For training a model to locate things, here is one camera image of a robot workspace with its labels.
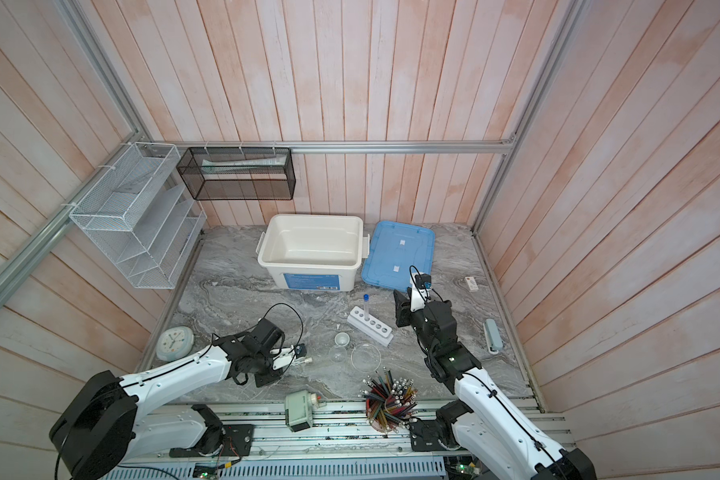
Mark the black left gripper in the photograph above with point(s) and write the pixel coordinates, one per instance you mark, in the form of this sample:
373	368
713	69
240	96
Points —
274	376

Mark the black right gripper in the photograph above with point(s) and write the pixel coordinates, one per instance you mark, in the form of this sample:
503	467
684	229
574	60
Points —
403	309

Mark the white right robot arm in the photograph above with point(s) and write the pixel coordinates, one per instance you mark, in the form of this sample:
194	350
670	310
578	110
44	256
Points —
482	419

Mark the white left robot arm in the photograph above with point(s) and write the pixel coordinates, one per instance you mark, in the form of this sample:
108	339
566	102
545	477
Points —
116	418

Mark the white test tube rack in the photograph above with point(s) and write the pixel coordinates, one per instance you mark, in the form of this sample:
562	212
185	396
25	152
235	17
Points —
369	325

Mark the blue plastic bin lid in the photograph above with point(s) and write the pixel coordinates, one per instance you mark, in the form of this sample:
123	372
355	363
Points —
394	247

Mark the large clear petri dish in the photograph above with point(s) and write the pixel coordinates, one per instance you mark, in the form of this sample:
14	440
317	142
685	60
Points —
365	358

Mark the small glass dish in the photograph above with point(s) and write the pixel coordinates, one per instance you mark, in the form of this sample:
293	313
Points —
342	339

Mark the green white box device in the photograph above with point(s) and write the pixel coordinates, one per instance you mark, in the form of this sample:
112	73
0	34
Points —
299	410

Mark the white plastic storage bin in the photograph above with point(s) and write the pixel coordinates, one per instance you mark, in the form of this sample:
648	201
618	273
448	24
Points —
313	252

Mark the cup of coloured pencils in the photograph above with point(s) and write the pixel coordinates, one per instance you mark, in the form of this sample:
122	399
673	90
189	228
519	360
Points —
389	402

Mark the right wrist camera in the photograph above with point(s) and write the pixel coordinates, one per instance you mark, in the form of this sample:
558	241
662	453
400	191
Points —
420	291

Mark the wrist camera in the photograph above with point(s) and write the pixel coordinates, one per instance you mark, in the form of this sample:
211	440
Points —
420	291
283	357

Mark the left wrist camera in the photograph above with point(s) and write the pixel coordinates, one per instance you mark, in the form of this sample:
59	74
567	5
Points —
283	357

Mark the round white wall clock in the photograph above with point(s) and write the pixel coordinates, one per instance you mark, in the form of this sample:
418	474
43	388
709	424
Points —
175	343

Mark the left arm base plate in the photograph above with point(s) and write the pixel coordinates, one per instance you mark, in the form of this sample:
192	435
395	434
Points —
230	440

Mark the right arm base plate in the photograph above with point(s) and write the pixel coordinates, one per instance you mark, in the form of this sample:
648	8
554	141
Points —
431	436

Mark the white wire wall rack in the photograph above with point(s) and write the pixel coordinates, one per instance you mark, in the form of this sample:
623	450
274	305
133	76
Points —
145	226

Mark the black mesh wall shelf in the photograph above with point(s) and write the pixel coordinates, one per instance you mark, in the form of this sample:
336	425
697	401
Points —
238	173

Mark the aluminium horizontal wall rail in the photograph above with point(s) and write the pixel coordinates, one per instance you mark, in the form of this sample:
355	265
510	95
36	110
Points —
367	147

